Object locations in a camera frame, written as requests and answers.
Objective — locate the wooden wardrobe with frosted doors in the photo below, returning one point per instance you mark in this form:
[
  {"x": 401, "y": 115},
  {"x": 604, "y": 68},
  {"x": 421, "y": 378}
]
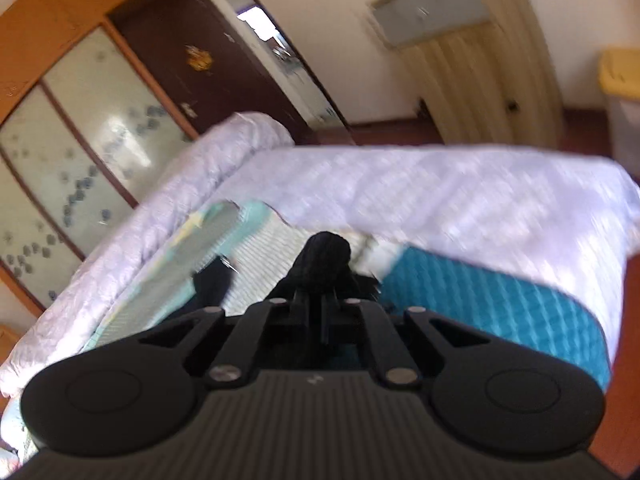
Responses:
[{"x": 75, "y": 125}]

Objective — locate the light wooden cabinet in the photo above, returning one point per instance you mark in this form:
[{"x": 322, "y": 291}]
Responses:
[{"x": 500, "y": 80}]

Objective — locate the dark brown door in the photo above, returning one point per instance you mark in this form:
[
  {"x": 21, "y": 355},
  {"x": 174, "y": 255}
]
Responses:
[{"x": 215, "y": 80}]

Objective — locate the gold door ornament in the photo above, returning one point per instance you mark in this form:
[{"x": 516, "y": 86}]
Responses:
[{"x": 198, "y": 57}]

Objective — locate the grey wall cabinet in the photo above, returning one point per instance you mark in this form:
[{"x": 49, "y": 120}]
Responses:
[{"x": 430, "y": 10}]

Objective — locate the teal and grey patterned bedsheet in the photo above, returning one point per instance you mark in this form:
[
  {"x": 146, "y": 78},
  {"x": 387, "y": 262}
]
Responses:
[{"x": 500, "y": 305}]

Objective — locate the pale lavender quilt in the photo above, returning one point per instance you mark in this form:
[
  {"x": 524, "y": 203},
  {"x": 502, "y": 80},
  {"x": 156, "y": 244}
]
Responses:
[{"x": 425, "y": 195}]

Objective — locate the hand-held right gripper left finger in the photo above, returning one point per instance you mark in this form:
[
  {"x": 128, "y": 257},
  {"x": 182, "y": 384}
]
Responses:
[{"x": 265, "y": 321}]

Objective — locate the storage bin with yellow lid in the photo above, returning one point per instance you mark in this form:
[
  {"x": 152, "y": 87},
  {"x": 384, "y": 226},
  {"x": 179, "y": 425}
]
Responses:
[{"x": 622, "y": 105}]

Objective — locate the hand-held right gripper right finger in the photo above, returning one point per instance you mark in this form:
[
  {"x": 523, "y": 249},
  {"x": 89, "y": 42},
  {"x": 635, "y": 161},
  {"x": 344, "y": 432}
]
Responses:
[{"x": 372, "y": 325}]

